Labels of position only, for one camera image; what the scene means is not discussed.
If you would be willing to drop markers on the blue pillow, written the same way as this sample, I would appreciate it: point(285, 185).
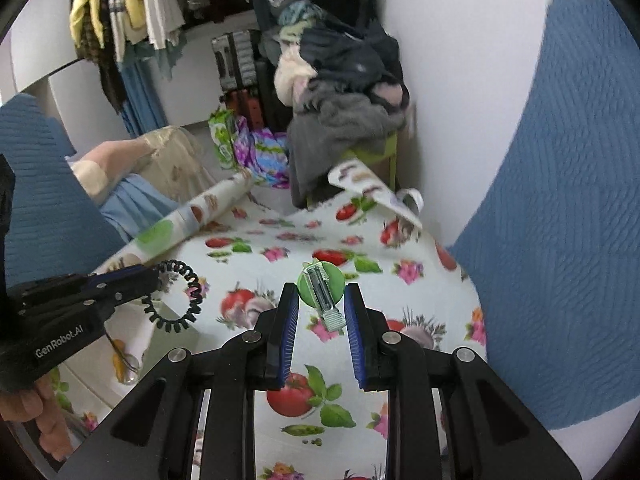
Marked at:
point(55, 226)
point(553, 249)

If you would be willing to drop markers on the green round hair clip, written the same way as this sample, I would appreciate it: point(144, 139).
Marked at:
point(321, 286)

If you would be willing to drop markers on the blue pillow right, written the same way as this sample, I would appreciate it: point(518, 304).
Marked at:
point(553, 249)

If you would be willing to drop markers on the black grey suitcase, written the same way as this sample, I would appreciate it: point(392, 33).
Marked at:
point(235, 55)

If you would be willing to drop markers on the hanging yellow white clothes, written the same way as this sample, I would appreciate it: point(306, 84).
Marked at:
point(126, 31)

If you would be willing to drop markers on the blue pillow left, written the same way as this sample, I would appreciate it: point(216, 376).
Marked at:
point(55, 226)

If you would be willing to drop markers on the white cardboard box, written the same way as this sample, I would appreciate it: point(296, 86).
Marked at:
point(145, 345)

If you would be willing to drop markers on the fruit-print tablecloth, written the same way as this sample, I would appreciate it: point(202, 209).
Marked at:
point(224, 260)

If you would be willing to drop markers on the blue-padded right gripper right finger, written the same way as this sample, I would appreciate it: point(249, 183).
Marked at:
point(365, 328)

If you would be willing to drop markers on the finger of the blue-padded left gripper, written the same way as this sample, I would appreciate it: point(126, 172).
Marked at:
point(97, 280)
point(105, 299)

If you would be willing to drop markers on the pile of dark clothes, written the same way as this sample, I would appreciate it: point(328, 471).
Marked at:
point(339, 72)

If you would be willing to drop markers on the light blue cloth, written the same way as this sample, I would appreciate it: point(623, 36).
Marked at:
point(134, 205)

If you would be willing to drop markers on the left hand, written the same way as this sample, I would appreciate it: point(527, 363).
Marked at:
point(38, 403)

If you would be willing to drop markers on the orange pendant jewelry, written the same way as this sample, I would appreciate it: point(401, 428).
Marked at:
point(126, 367)

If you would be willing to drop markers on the beige pink cushion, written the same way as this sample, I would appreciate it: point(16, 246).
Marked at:
point(170, 159)

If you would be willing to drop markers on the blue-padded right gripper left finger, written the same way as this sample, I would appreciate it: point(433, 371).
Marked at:
point(275, 348)

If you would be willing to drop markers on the purple green floral bag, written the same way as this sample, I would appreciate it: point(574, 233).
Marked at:
point(237, 146)

